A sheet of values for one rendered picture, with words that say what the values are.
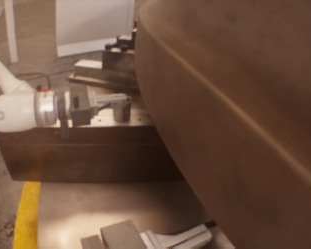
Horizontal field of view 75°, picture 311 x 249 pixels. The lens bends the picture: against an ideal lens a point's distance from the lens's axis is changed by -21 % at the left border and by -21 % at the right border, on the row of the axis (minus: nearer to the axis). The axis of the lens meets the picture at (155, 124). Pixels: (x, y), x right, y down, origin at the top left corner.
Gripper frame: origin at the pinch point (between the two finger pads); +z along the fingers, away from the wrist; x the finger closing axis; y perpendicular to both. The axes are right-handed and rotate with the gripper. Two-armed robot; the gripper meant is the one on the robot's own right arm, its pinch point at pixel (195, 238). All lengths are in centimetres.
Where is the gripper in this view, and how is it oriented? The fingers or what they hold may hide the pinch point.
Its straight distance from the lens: 39.3
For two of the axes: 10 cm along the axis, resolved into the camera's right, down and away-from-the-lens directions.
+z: 8.8, -2.0, 4.3
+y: -1.0, 8.1, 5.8
